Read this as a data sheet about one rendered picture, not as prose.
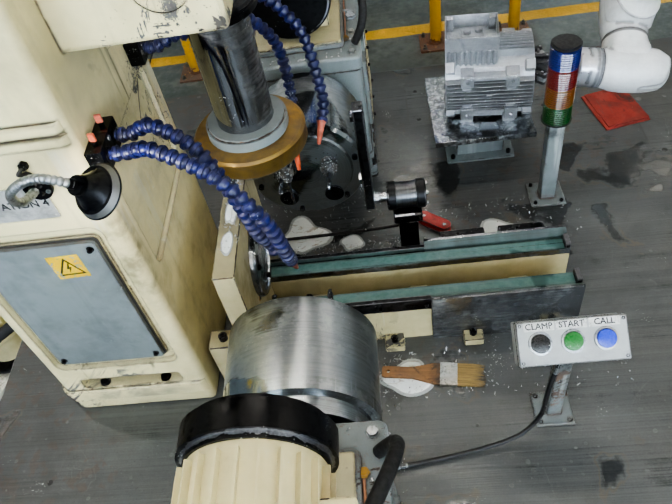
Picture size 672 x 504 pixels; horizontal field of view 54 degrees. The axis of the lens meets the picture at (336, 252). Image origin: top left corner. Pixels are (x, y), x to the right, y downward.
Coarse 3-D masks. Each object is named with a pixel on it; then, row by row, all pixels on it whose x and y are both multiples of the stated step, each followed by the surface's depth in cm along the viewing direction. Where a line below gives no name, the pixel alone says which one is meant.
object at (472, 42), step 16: (448, 16) 153; (464, 16) 153; (480, 16) 152; (496, 16) 150; (448, 32) 154; (464, 32) 150; (480, 32) 150; (496, 32) 146; (448, 48) 149; (464, 48) 148; (480, 48) 148; (496, 48) 147; (464, 64) 151
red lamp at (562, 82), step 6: (552, 72) 132; (558, 72) 131; (570, 72) 130; (576, 72) 131; (546, 78) 135; (552, 78) 132; (558, 78) 132; (564, 78) 131; (570, 78) 131; (576, 78) 133; (546, 84) 136; (552, 84) 133; (558, 84) 132; (564, 84) 132; (570, 84) 132; (558, 90) 134; (564, 90) 133
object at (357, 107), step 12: (360, 108) 118; (360, 120) 120; (360, 132) 122; (360, 144) 124; (360, 156) 126; (360, 168) 128; (360, 180) 131; (372, 180) 134; (372, 192) 133; (372, 204) 136
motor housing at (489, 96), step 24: (504, 48) 150; (528, 48) 148; (456, 72) 152; (480, 72) 151; (504, 72) 150; (528, 72) 149; (456, 96) 153; (480, 96) 153; (504, 96) 152; (528, 96) 152
